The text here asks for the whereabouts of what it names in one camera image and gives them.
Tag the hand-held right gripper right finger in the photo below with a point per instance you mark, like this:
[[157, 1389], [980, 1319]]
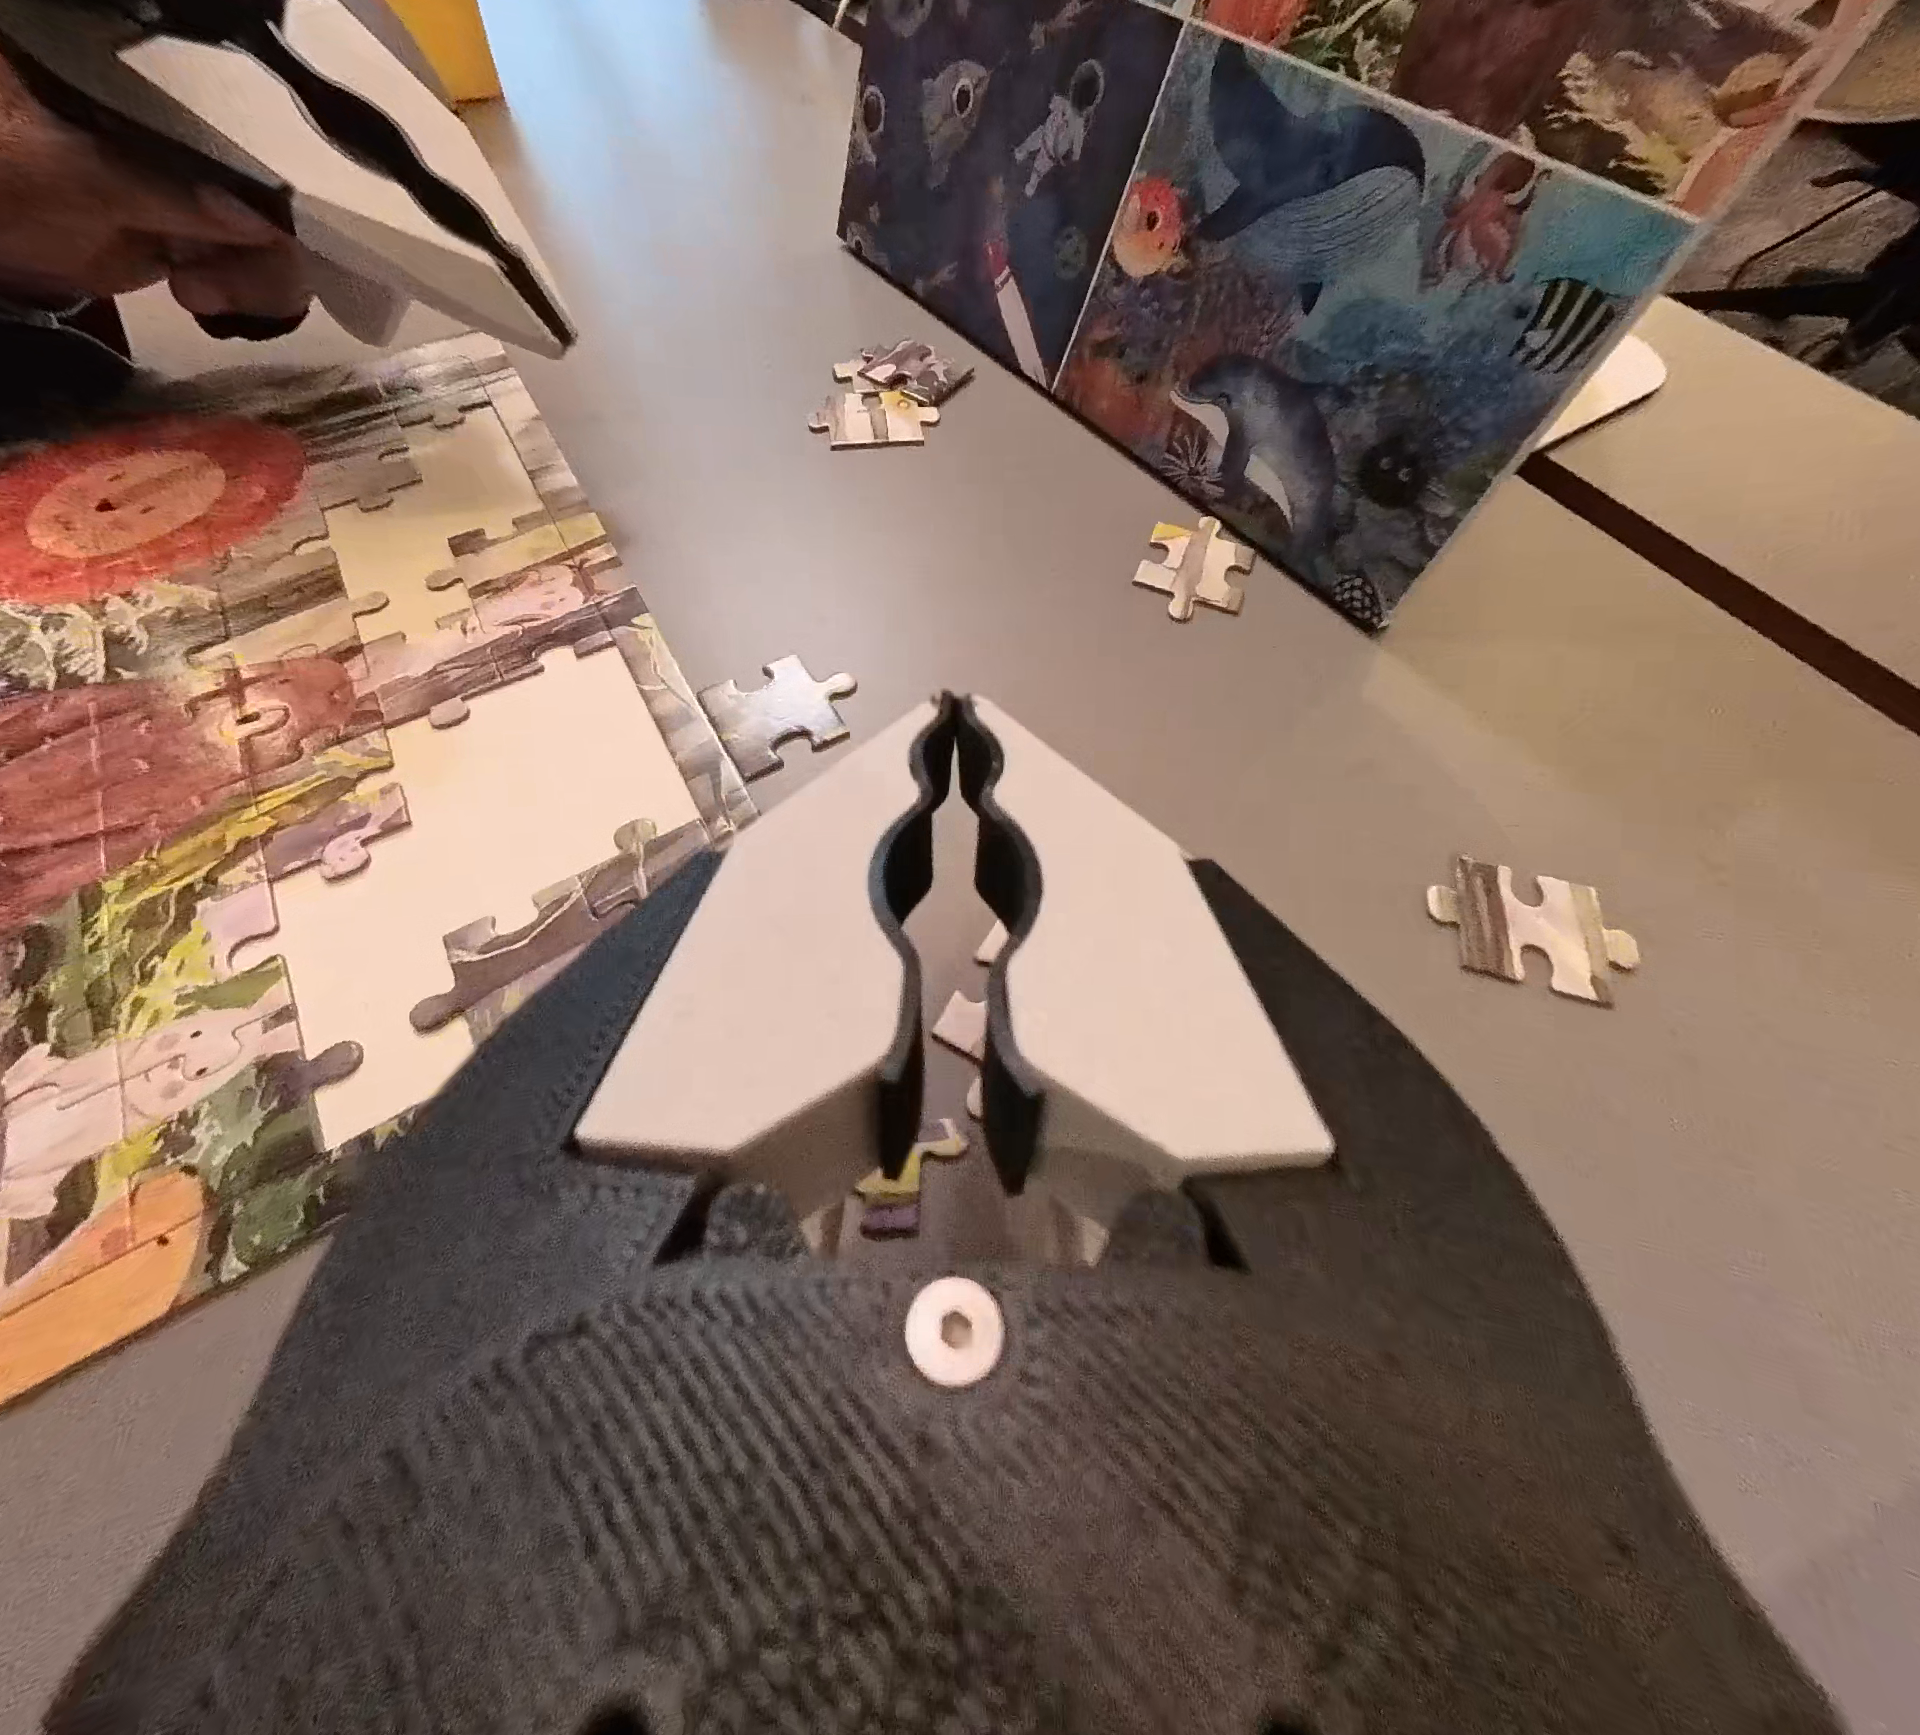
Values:
[[1141, 1015]]

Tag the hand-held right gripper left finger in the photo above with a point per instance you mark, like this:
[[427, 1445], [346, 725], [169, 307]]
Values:
[[751, 1015]]

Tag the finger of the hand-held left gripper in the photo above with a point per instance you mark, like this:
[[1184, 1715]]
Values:
[[429, 143], [225, 100]]

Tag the purple yellow jigsaw piece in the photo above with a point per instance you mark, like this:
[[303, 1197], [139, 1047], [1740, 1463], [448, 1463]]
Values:
[[909, 1179]]

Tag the partly assembled jigsaw puzzle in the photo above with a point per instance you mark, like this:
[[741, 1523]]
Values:
[[571, 745]]

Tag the person's left hand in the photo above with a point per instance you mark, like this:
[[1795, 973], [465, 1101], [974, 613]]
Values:
[[104, 203]]

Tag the green grey jigsaw piece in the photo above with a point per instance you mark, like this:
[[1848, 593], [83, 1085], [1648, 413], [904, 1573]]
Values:
[[772, 715]]

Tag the grey white jigsaw piece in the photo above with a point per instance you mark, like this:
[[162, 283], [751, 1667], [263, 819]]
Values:
[[1530, 931]]

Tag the white yellow jigsaw piece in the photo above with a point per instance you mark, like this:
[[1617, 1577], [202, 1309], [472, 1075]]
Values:
[[1192, 569]]

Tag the dark green purple jigsaw piece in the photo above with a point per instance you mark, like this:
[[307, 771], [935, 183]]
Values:
[[939, 371]]

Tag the white flat stand base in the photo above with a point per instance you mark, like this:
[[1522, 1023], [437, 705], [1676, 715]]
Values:
[[1604, 391]]

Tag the illustrated puzzle box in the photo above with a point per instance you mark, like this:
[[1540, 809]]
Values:
[[1351, 189]]

